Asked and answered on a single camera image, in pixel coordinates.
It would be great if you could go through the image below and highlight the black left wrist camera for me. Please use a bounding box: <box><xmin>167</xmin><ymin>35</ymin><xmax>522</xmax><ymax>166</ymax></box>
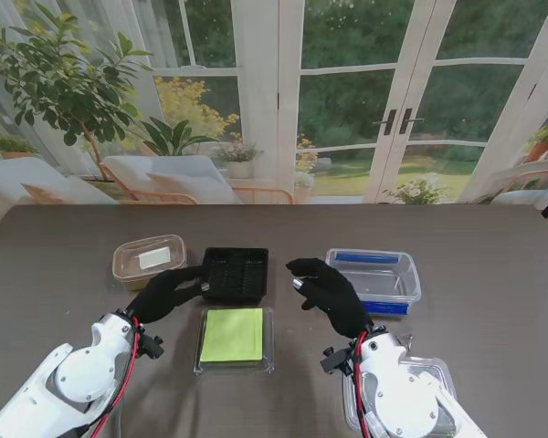
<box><xmin>139</xmin><ymin>334</ymin><xmax>166</xmax><ymax>360</ymax></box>

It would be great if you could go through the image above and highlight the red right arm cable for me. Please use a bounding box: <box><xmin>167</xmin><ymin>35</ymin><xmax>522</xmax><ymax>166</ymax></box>
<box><xmin>352</xmin><ymin>330</ymin><xmax>372</xmax><ymax>438</ymax></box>

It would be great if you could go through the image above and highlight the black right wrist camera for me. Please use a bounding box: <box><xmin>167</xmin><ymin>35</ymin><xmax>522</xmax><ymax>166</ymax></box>
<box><xmin>320</xmin><ymin>346</ymin><xmax>353</xmax><ymax>376</ymax></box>

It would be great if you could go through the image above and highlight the clear lid with white label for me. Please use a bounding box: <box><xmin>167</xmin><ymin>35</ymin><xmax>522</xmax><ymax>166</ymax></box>
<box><xmin>112</xmin><ymin>234</ymin><xmax>188</xmax><ymax>280</ymax></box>

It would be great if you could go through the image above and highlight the clear lid with green sheet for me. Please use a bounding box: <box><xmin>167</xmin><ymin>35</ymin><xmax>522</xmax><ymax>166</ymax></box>
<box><xmin>193</xmin><ymin>307</ymin><xmax>276</xmax><ymax>376</ymax></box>

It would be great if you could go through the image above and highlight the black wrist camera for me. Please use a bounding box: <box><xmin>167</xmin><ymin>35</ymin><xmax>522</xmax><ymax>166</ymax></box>
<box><xmin>320</xmin><ymin>346</ymin><xmax>353</xmax><ymax>376</ymax></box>
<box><xmin>139</xmin><ymin>334</ymin><xmax>166</xmax><ymax>360</ymax></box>

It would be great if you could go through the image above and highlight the red left arm cable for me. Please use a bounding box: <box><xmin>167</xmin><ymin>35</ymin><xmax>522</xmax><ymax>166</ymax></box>
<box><xmin>90</xmin><ymin>318</ymin><xmax>142</xmax><ymax>438</ymax></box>

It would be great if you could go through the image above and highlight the black plastic tray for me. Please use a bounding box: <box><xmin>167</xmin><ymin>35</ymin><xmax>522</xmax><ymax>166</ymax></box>
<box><xmin>201</xmin><ymin>246</ymin><xmax>270</xmax><ymax>306</ymax></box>

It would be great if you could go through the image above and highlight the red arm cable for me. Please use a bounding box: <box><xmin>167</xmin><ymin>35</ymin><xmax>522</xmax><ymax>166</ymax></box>
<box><xmin>352</xmin><ymin>330</ymin><xmax>372</xmax><ymax>438</ymax></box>
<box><xmin>90</xmin><ymin>318</ymin><xmax>142</xmax><ymax>438</ymax></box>

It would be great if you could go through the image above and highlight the clear container with blue clips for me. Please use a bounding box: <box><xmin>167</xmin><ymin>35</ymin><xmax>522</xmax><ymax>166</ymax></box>
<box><xmin>322</xmin><ymin>247</ymin><xmax>424</xmax><ymax>318</ymax></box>

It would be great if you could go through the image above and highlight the brown kraft paper container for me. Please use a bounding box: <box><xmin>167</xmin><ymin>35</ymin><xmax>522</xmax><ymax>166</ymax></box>
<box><xmin>112</xmin><ymin>234</ymin><xmax>188</xmax><ymax>293</ymax></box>

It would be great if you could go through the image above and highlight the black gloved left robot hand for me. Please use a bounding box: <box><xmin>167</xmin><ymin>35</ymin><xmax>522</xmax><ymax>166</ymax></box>
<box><xmin>127</xmin><ymin>266</ymin><xmax>211</xmax><ymax>325</ymax></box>

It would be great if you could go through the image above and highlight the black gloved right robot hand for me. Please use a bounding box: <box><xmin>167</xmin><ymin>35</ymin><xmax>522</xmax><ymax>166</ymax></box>
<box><xmin>286</xmin><ymin>257</ymin><xmax>374</xmax><ymax>339</ymax></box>

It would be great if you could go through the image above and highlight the clear lid with blue mark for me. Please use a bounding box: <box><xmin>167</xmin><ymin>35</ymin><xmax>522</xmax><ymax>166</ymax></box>
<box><xmin>342</xmin><ymin>358</ymin><xmax>458</xmax><ymax>433</ymax></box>

